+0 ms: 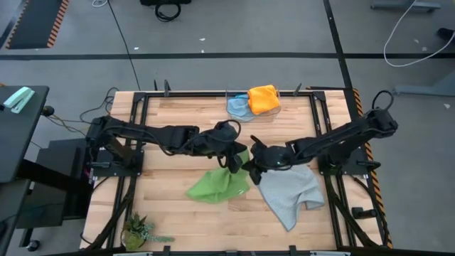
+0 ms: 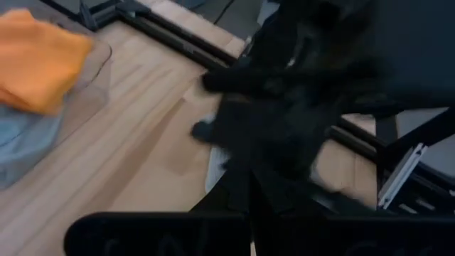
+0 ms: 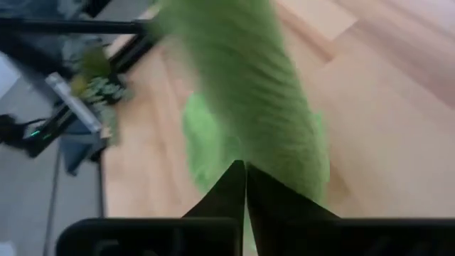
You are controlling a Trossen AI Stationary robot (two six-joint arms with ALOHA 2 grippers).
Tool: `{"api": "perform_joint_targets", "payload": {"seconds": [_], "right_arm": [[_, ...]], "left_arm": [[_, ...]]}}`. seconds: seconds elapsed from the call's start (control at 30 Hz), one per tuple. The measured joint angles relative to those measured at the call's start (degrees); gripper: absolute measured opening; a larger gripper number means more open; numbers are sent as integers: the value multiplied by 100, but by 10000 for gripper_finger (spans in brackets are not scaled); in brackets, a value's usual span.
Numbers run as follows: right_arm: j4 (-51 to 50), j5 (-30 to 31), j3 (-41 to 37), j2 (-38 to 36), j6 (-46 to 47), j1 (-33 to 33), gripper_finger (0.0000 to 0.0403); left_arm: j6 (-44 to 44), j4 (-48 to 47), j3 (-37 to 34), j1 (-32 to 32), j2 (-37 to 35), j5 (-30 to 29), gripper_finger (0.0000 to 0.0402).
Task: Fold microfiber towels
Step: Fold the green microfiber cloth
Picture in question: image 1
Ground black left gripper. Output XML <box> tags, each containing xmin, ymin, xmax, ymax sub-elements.
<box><xmin>200</xmin><ymin>122</ymin><xmax>249</xmax><ymax>175</ymax></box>

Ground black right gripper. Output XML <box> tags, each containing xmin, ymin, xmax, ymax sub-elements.
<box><xmin>247</xmin><ymin>134</ymin><xmax>296</xmax><ymax>185</ymax></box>

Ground green microfiber towel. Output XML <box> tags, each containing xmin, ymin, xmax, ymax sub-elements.
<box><xmin>186</xmin><ymin>147</ymin><xmax>252</xmax><ymax>204</ymax></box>

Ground blue microfiber towel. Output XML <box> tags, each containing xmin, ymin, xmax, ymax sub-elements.
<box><xmin>227</xmin><ymin>94</ymin><xmax>256</xmax><ymax>120</ymax></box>

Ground clear plastic bin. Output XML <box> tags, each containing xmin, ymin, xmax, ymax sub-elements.
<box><xmin>225</xmin><ymin>87</ymin><xmax>282</xmax><ymax>124</ymax></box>

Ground orange microfiber towel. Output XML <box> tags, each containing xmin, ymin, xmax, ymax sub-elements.
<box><xmin>247</xmin><ymin>84</ymin><xmax>282</xmax><ymax>116</ymax></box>

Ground grey microfiber towel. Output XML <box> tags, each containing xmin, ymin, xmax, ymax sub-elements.
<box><xmin>256</xmin><ymin>163</ymin><xmax>326</xmax><ymax>232</ymax></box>

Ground black clamp knob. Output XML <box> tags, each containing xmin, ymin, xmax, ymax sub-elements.
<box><xmin>350</xmin><ymin>206</ymin><xmax>376</xmax><ymax>219</ymax></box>

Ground potted succulent plant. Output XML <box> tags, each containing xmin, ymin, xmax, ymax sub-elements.
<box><xmin>120</xmin><ymin>212</ymin><xmax>176</xmax><ymax>252</ymax></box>

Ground orange black hazard strip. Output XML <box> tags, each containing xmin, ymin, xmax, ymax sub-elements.
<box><xmin>351</xmin><ymin>88</ymin><xmax>394</xmax><ymax>250</ymax></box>

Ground black cabinet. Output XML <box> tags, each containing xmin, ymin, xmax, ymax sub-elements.
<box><xmin>16</xmin><ymin>138</ymin><xmax>102</xmax><ymax>228</ymax></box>

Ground black equipment box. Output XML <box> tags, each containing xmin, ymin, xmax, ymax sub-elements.
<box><xmin>140</xmin><ymin>0</ymin><xmax>192</xmax><ymax>6</ymax></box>

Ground grey furniture foot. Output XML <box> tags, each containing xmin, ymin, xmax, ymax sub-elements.
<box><xmin>370</xmin><ymin>0</ymin><xmax>441</xmax><ymax>14</ymax></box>
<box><xmin>394</xmin><ymin>70</ymin><xmax>455</xmax><ymax>97</ymax></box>

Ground black side desk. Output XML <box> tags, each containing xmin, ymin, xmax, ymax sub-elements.
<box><xmin>0</xmin><ymin>85</ymin><xmax>50</xmax><ymax>184</ymax></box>

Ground mint green stapler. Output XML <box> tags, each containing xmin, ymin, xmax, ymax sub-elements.
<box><xmin>3</xmin><ymin>87</ymin><xmax>36</xmax><ymax>114</ymax></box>

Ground person's foot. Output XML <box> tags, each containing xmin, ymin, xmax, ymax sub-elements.
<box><xmin>437</xmin><ymin>27</ymin><xmax>455</xmax><ymax>41</ymax></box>

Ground black orange-edged floor mat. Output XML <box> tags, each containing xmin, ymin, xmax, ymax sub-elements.
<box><xmin>5</xmin><ymin>0</ymin><xmax>70</xmax><ymax>50</ymax></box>

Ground black metal table frame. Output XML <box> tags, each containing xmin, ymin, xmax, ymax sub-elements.
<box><xmin>102</xmin><ymin>78</ymin><xmax>360</xmax><ymax>256</ymax></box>

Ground black cable bundle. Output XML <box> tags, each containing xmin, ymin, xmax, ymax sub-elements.
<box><xmin>85</xmin><ymin>176</ymin><xmax>138</xmax><ymax>250</ymax></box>
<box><xmin>325</xmin><ymin>174</ymin><xmax>388</xmax><ymax>248</ymax></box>

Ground coiled black cable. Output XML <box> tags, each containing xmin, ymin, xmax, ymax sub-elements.
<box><xmin>154</xmin><ymin>1</ymin><xmax>182</xmax><ymax>23</ymax></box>

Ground thin black floor cable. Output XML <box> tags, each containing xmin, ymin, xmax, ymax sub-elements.
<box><xmin>106</xmin><ymin>0</ymin><xmax>141</xmax><ymax>92</ymax></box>

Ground yellow cable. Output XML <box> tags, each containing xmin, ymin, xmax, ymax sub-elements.
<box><xmin>53</xmin><ymin>112</ymin><xmax>111</xmax><ymax>133</ymax></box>

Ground long white cable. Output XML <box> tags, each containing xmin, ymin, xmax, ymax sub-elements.
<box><xmin>382</xmin><ymin>0</ymin><xmax>455</xmax><ymax>68</ymax></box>

